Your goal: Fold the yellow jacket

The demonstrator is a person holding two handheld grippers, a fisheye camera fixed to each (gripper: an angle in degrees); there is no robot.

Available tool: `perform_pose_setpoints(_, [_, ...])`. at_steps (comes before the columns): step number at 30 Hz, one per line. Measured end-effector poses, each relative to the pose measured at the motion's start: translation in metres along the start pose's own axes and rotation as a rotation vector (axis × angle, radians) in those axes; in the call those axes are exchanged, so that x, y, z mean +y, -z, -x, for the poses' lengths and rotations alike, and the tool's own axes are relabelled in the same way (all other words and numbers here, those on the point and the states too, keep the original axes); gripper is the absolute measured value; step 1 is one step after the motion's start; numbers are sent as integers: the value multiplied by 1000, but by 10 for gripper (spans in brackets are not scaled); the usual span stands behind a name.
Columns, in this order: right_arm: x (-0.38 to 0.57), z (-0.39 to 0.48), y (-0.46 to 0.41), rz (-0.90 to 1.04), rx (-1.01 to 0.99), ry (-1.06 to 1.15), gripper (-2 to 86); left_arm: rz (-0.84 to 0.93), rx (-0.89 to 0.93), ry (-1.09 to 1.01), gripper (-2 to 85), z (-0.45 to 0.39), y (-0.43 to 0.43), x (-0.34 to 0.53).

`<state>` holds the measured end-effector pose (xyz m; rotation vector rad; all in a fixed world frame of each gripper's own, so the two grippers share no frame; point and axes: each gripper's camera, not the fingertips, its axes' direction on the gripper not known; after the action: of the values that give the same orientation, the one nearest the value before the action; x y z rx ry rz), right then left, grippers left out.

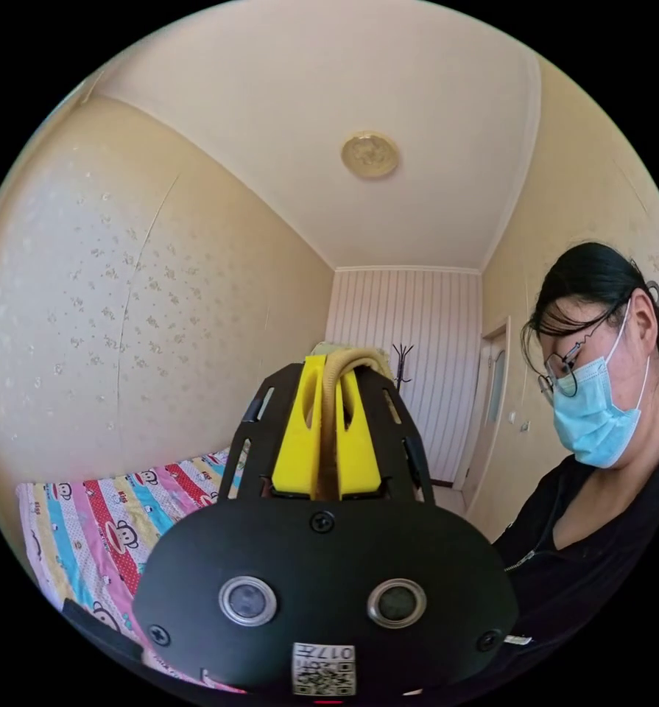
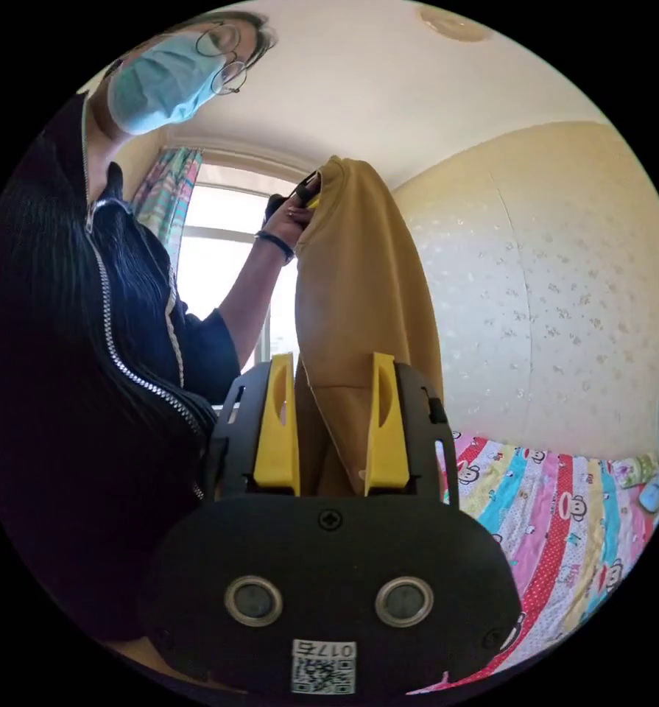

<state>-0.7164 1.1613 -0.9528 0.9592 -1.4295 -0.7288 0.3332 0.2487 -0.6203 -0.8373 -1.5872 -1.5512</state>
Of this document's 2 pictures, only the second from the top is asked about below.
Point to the round ceiling lamp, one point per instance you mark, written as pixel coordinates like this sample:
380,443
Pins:
453,22

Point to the person's left forearm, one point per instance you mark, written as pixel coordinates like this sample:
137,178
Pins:
252,293

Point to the striped curtain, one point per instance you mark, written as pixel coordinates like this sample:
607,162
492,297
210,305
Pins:
166,193

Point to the person's left hand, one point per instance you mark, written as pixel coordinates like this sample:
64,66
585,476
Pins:
287,223

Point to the window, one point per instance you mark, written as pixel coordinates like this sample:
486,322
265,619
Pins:
224,259

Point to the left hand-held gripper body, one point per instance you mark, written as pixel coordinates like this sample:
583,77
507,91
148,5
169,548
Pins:
285,201

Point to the yellow jacket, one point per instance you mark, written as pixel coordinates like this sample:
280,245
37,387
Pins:
357,287

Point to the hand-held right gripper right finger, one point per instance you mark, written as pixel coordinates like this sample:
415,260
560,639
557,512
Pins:
386,436

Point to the person's body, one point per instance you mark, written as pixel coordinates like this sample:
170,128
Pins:
86,331

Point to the bed with striped printed sheet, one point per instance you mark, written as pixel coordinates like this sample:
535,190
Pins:
555,530

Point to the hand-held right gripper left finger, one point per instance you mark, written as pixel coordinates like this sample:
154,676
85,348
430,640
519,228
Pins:
278,436

